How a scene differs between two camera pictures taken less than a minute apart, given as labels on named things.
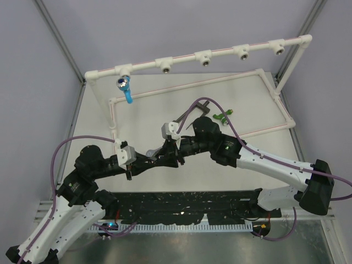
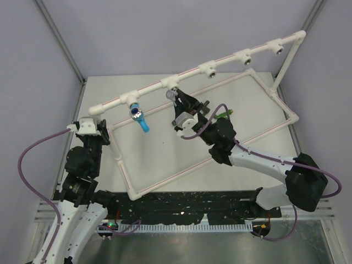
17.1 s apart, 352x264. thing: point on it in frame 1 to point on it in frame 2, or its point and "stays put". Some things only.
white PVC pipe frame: [204, 57] to [132, 99]
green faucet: [223, 117] stays put
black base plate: [190, 208] stays put
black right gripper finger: [168, 150] to [187, 100]
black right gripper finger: [170, 161] to [182, 102]
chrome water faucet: [152, 153] to [171, 94]
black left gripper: [138, 167] to [105, 136]
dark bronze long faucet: [202, 107] stays put
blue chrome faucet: [123, 83] to [136, 113]
